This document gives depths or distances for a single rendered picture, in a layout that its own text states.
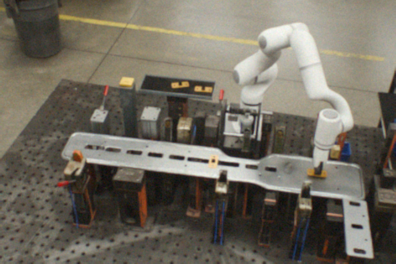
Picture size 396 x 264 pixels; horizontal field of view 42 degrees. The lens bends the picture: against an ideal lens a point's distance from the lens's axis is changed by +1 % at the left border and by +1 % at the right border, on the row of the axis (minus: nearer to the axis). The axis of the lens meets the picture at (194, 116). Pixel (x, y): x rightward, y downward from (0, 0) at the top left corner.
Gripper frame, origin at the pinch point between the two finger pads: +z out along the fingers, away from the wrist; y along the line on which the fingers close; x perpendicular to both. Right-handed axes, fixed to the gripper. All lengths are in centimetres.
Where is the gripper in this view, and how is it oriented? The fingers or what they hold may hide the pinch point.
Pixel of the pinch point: (318, 169)
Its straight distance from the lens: 236.3
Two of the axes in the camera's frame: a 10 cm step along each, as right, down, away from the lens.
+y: -1.6, 6.3, -7.6
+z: 0.0, 7.7, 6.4
